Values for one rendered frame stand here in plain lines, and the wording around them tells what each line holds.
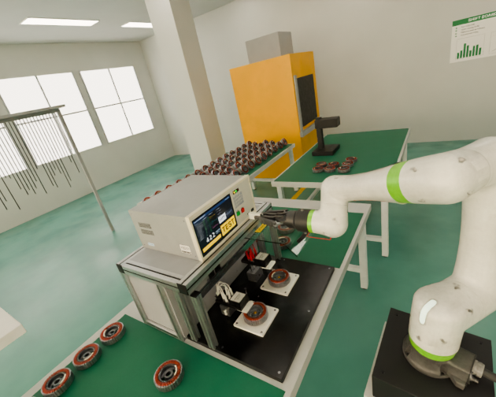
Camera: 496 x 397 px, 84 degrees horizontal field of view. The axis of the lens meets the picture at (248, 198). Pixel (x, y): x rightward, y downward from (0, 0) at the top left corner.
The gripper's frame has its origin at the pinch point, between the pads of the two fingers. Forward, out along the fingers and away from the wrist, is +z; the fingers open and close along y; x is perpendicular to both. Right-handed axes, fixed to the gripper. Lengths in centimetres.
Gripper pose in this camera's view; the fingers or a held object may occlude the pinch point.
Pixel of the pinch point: (255, 216)
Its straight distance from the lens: 124.7
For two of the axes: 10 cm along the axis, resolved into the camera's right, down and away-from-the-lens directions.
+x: -2.1, -9.0, -3.9
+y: 5.2, -4.4, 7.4
